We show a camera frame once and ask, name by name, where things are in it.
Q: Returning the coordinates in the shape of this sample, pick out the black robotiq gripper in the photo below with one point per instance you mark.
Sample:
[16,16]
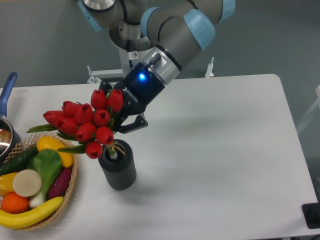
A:
[138,88]

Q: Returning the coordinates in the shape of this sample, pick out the red tulip bouquet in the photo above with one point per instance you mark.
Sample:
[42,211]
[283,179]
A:
[90,124]

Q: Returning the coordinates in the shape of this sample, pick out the dark grey ribbed vase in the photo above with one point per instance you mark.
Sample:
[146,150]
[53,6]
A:
[120,173]

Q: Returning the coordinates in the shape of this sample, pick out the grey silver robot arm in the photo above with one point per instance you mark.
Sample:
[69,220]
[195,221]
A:
[155,44]

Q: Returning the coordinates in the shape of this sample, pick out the green bok choy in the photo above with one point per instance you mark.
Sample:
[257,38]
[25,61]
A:
[47,163]

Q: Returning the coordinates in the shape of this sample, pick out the purple eggplant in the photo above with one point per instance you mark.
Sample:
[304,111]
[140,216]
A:
[60,185]

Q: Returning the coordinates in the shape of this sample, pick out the woven wicker basket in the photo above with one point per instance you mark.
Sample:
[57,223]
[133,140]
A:
[30,142]

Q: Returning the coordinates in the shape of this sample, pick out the green cucumber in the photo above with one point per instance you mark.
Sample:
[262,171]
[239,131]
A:
[18,162]

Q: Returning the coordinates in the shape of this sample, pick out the beige round disc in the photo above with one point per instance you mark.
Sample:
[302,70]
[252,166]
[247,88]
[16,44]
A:
[27,183]

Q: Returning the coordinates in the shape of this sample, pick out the yellow pepper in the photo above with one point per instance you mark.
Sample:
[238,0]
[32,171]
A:
[6,183]

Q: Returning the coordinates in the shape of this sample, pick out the orange fruit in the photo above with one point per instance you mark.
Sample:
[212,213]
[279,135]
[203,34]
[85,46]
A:
[14,203]

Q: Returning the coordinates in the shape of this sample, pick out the yellow banana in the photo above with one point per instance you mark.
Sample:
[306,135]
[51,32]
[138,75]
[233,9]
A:
[31,217]

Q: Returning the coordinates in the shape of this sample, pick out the black device at table edge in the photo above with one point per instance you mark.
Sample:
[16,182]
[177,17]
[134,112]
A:
[311,212]

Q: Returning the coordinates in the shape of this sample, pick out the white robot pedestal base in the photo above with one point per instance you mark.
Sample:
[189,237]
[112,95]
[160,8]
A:
[144,63]

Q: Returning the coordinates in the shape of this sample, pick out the blue handled saucepan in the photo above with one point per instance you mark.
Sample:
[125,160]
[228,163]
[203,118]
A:
[8,136]

